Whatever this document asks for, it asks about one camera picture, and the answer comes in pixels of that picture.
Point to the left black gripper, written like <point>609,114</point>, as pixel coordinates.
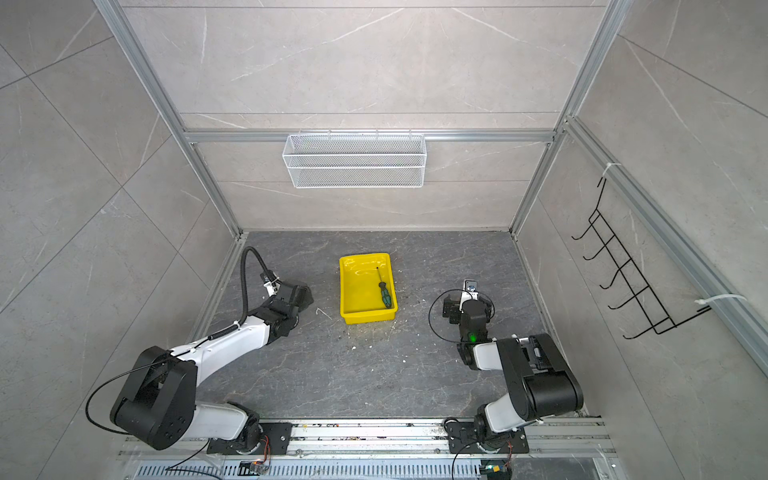
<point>308,298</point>

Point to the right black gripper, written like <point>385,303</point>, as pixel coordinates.
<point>453,308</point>

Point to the green black handled screwdriver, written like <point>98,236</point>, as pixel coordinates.
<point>385,294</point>

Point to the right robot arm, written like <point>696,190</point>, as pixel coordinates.
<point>539,382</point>

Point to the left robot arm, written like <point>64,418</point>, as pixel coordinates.
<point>158,402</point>

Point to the yellow plastic bin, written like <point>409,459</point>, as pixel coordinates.
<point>360,297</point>

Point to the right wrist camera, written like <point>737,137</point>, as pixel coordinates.
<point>470,286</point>

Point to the white wire mesh basket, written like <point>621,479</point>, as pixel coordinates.
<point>355,161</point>

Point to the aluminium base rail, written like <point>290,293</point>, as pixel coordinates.
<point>420,448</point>

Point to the black wire hook rack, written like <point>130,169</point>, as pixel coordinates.
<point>626,270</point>

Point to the aluminium frame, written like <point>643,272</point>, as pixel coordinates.
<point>737,314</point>

